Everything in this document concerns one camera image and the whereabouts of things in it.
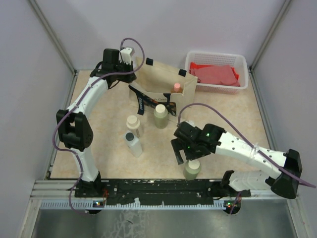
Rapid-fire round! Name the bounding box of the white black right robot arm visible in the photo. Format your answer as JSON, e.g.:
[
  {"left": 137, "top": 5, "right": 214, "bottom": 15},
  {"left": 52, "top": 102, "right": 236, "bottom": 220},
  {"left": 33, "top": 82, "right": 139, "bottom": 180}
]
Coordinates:
[{"left": 171, "top": 121, "right": 302, "bottom": 199}]

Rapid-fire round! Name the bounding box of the green bottle beige cap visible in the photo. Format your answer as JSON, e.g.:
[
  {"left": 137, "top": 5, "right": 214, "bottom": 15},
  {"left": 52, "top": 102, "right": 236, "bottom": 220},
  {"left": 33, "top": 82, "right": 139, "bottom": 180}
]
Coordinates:
[{"left": 154, "top": 104, "right": 168, "bottom": 129}]

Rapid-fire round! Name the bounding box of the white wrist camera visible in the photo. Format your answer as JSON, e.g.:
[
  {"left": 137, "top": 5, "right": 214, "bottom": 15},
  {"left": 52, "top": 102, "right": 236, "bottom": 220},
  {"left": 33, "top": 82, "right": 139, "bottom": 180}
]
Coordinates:
[
  {"left": 119, "top": 47, "right": 135, "bottom": 65},
  {"left": 187, "top": 120, "right": 195, "bottom": 126}
]

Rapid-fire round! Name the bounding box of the beige canvas tote bag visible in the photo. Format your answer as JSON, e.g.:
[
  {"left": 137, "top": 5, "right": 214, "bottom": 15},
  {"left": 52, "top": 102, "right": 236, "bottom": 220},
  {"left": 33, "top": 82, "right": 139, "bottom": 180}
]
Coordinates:
[{"left": 128, "top": 58, "right": 198, "bottom": 122}]

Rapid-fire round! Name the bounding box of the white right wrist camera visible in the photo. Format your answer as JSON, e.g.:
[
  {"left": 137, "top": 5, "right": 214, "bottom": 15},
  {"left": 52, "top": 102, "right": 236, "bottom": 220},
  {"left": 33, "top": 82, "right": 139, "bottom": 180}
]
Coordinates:
[{"left": 187, "top": 120, "right": 195, "bottom": 126}]

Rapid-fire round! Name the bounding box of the white plastic mesh basket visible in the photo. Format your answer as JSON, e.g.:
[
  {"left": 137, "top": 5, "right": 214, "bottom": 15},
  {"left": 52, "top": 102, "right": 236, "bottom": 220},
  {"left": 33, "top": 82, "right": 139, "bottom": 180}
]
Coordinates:
[{"left": 185, "top": 50, "right": 249, "bottom": 94}]

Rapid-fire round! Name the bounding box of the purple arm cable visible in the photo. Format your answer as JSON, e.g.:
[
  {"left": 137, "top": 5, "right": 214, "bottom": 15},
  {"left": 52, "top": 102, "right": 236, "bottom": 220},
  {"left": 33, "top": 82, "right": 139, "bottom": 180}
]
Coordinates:
[
  {"left": 177, "top": 103, "right": 317, "bottom": 214},
  {"left": 53, "top": 37, "right": 146, "bottom": 215}
]

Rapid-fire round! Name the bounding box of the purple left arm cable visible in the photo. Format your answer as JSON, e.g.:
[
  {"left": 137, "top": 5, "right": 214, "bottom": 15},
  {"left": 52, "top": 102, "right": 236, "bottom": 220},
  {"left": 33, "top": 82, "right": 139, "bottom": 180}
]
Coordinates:
[{"left": 53, "top": 37, "right": 146, "bottom": 215}]

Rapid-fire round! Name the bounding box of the beige bottle cream cap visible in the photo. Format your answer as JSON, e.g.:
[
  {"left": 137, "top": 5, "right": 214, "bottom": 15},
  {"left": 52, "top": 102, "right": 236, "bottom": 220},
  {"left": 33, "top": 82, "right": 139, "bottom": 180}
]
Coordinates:
[{"left": 126, "top": 115, "right": 143, "bottom": 138}]

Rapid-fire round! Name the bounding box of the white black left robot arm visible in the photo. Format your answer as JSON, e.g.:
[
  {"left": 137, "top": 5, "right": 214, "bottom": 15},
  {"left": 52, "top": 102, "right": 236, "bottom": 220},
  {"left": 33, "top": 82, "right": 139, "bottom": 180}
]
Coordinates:
[{"left": 56, "top": 47, "right": 136, "bottom": 197}]

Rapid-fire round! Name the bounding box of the white bottle dark cap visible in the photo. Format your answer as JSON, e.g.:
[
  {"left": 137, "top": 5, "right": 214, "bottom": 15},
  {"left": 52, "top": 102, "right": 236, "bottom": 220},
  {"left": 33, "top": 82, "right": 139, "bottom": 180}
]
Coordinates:
[{"left": 123, "top": 131, "right": 143, "bottom": 158}]

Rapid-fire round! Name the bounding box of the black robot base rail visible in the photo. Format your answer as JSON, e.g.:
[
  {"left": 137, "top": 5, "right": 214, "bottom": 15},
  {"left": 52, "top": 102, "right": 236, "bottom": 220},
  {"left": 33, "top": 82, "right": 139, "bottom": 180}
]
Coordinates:
[{"left": 75, "top": 178, "right": 238, "bottom": 206}]

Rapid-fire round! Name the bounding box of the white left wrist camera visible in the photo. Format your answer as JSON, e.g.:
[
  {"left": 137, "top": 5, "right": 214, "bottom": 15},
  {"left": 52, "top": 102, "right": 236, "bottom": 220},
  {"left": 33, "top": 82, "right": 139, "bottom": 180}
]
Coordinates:
[{"left": 119, "top": 47, "right": 135, "bottom": 65}]

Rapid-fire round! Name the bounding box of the white slotted cable duct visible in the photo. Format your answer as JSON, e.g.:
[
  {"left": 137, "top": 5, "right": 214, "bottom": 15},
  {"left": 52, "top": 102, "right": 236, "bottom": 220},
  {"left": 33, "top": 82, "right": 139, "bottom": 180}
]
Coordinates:
[{"left": 39, "top": 199, "right": 242, "bottom": 210}]

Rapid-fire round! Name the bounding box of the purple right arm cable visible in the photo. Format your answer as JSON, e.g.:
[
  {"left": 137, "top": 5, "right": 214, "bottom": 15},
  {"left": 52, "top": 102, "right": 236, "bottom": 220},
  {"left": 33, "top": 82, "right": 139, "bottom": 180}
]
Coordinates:
[{"left": 177, "top": 103, "right": 317, "bottom": 214}]

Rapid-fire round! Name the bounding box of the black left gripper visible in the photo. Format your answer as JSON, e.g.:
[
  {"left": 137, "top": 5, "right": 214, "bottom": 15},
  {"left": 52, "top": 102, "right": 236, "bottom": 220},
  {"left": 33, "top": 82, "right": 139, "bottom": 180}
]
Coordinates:
[{"left": 114, "top": 59, "right": 137, "bottom": 83}]

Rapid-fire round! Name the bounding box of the red cloth in basket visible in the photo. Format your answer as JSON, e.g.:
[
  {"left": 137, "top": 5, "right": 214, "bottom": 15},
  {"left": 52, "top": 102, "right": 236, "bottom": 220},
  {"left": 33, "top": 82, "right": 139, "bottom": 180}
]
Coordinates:
[{"left": 189, "top": 62, "right": 240, "bottom": 87}]

